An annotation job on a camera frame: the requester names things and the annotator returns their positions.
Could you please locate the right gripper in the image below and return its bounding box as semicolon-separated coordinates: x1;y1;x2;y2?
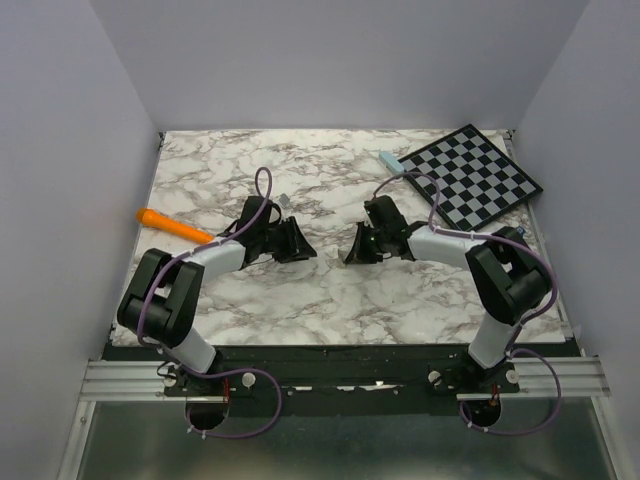
345;221;388;265

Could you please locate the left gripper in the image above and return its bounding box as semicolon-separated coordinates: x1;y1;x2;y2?
258;215;318;264

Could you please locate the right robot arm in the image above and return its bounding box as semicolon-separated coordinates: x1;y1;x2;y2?
343;195;557;392

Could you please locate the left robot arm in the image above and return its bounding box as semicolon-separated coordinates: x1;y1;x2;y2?
116;195;317;395

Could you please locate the black grey checkerboard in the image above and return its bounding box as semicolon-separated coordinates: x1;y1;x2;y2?
399;124;543;232

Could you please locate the orange marker pen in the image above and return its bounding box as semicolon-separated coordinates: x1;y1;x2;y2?
136;208;214;245

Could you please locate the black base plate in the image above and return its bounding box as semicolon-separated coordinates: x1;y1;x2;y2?
100;342;584;424

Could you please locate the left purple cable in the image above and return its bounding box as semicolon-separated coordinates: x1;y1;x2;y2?
137;167;284;441

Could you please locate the aluminium rail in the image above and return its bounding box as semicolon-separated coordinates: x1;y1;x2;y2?
80;357;611;403

